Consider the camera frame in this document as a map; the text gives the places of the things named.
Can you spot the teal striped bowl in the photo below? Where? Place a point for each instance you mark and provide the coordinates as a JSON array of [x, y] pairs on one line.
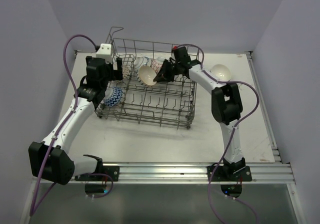
[[146, 76]]

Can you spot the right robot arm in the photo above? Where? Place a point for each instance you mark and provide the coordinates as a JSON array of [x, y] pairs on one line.
[[226, 107]]

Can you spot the grey wire dish rack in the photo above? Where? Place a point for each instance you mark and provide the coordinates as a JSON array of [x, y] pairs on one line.
[[164, 104]]

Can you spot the brown patterned bowl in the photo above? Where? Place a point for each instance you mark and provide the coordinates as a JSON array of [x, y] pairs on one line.
[[126, 72]]

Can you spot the aluminium mounting rail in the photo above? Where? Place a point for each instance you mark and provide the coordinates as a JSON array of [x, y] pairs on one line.
[[196, 173]]

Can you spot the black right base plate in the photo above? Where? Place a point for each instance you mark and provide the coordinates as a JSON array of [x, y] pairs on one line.
[[223, 175]]

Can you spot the blue floral bowl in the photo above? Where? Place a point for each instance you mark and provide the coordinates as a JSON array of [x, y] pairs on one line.
[[139, 62]]

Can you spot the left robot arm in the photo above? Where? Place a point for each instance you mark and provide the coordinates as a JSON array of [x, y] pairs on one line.
[[49, 159]]

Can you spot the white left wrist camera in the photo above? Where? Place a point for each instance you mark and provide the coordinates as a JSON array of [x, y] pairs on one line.
[[105, 52]]

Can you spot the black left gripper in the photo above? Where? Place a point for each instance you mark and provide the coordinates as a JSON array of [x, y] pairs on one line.
[[116, 75]]

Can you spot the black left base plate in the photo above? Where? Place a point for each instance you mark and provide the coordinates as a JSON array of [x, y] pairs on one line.
[[107, 173]]

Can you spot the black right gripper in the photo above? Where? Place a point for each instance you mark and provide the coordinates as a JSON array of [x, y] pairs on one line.
[[163, 76]]

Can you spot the white ribbed bowl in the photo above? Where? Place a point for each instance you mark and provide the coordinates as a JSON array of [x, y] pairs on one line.
[[221, 72]]

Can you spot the red diamond pattern bowl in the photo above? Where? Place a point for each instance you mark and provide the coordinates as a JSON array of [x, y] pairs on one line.
[[156, 64]]

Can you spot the blue zigzag pattern bowl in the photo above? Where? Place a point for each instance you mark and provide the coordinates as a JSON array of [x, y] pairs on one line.
[[113, 96]]

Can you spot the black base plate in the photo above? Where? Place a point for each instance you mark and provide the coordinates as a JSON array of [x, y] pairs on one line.
[[223, 175], [107, 173]]

